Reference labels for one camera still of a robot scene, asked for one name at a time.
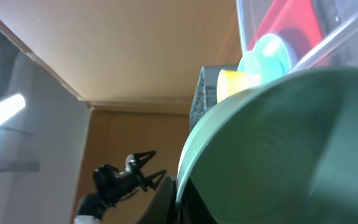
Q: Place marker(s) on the yellow plastic cup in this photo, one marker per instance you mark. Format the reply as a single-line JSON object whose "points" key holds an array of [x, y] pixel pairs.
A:
{"points": [[231, 82]]}

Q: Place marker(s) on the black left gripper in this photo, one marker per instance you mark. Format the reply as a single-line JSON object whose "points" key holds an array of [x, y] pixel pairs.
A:
{"points": [[114, 186]]}

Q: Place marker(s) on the red plastic tray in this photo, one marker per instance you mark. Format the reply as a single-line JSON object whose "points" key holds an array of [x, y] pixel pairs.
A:
{"points": [[296, 21]]}

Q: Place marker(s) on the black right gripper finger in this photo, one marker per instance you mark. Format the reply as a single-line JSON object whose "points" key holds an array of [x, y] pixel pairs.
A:
{"points": [[162, 207]]}

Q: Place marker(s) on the light blue plate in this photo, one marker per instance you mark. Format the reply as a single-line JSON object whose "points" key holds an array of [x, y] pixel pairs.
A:
{"points": [[276, 57]]}

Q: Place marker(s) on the light blue bowl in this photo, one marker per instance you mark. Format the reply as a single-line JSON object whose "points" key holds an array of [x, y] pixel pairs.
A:
{"points": [[249, 65]]}

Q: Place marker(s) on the green bowl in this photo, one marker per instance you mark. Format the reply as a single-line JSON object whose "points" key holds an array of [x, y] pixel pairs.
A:
{"points": [[286, 152]]}

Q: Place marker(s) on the clear plastic bin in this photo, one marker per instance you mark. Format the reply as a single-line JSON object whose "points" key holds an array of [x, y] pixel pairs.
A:
{"points": [[338, 20]]}

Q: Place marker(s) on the grey dishwasher rack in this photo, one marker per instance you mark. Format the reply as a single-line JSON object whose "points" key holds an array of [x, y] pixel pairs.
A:
{"points": [[205, 93]]}

